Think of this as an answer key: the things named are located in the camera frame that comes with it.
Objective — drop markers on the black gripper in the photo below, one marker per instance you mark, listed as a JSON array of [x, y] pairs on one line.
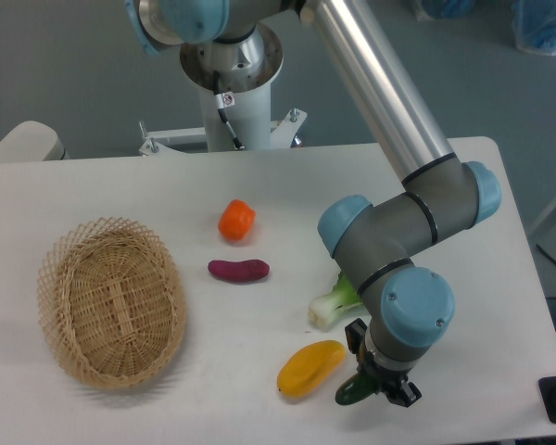
[[392, 375]]

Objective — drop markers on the blue plastic bag middle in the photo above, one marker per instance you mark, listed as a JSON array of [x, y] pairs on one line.
[[442, 9]]

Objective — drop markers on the white chair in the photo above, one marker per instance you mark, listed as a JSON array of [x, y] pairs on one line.
[[32, 141]]

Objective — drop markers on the yellow mango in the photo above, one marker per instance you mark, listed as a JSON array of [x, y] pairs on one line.
[[309, 367]]

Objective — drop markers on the blue plastic bag right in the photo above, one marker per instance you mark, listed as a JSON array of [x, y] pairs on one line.
[[534, 26]]

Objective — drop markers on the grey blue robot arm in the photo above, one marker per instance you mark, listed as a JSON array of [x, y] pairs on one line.
[[410, 307]]

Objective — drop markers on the woven wicker basket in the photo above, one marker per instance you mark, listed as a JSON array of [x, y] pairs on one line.
[[111, 303]]

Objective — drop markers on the dark green cucumber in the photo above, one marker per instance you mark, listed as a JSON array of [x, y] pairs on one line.
[[357, 388]]

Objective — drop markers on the green white bok choy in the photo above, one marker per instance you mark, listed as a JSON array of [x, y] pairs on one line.
[[327, 309]]

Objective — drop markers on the blue plastic bag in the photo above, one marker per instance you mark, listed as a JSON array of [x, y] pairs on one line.
[[534, 26], [442, 9]]

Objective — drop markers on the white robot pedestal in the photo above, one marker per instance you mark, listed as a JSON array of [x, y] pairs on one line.
[[233, 79]]

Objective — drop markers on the orange bell pepper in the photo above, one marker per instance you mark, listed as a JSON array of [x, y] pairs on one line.
[[237, 220]]

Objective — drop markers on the purple sweet potato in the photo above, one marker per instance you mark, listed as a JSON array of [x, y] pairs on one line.
[[239, 271]]

